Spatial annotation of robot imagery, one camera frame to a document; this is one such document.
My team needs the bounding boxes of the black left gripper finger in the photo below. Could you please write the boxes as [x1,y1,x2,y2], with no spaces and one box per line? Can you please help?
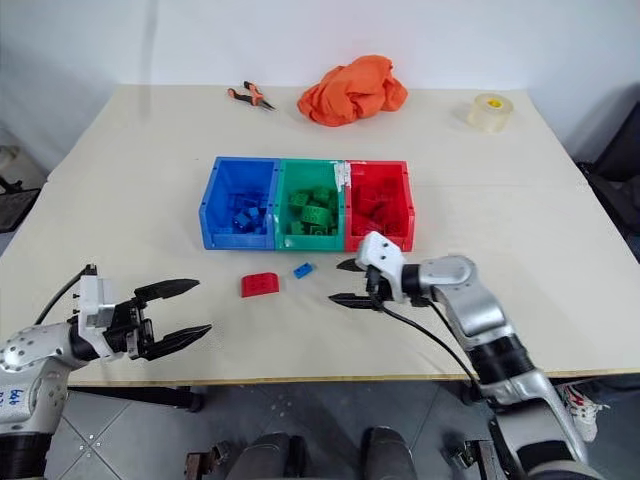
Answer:
[144,323,214,363]
[133,278,202,304]

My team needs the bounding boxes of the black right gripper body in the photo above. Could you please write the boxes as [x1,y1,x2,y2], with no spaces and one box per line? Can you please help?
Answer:
[364,267,402,305]

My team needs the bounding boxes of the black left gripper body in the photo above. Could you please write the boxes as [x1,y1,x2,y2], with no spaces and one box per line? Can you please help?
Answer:
[102,296,155,362]

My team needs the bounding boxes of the red plastic bin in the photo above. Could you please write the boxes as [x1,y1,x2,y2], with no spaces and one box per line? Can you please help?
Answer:
[342,159,417,254]

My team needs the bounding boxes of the white tape patch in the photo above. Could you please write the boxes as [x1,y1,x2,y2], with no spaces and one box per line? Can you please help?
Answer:
[331,160,352,192]

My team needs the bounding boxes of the large red building block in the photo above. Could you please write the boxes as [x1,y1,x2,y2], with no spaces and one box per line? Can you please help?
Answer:
[240,271,283,300]

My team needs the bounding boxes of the blue plastic bin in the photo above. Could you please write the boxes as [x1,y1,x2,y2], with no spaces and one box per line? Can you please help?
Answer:
[198,155,281,251]

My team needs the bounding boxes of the green plastic bin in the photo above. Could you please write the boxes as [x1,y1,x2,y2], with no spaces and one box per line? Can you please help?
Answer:
[272,158,348,252]

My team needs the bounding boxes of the dark metal stand foot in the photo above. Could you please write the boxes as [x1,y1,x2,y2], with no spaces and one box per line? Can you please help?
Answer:
[183,439,237,480]
[442,436,497,480]

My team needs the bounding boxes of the dark rounded shape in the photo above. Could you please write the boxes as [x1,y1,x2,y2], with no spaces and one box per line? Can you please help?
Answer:
[238,431,307,480]
[360,425,427,480]

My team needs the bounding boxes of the crumpled orange cloth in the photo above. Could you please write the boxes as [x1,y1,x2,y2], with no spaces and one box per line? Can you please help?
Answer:
[296,55,409,128]

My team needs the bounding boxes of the clear tape roll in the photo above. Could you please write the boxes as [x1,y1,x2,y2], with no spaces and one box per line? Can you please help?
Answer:
[466,92,515,135]

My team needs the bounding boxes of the white red sneaker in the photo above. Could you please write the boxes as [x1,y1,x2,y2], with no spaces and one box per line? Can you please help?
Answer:
[557,380,612,444]

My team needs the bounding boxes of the black office chair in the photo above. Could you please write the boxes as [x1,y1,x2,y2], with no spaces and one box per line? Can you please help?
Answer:
[573,92,640,254]

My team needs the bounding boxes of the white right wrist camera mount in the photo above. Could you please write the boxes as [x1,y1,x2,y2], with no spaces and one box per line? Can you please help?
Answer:
[355,230,406,302]

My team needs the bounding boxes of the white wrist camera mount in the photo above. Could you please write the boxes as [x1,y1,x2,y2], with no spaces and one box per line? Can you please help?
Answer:
[355,230,406,302]
[72,263,121,359]

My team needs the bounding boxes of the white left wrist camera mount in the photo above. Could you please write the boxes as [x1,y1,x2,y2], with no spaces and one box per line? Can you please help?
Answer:
[72,263,121,359]

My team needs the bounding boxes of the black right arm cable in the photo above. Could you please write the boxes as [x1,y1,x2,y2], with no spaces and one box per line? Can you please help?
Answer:
[366,267,487,399]

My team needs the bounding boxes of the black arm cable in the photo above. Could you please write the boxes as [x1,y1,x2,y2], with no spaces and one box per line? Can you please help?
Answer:
[33,263,97,326]
[366,267,487,399]

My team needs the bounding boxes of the black table frame bar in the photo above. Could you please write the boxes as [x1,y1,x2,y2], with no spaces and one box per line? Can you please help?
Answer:
[66,384,205,414]

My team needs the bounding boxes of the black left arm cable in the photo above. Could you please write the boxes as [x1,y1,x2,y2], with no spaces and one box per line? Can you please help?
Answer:
[33,263,97,326]

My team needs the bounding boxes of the orange handled pliers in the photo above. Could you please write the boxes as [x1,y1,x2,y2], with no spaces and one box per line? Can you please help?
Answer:
[226,80,278,113]

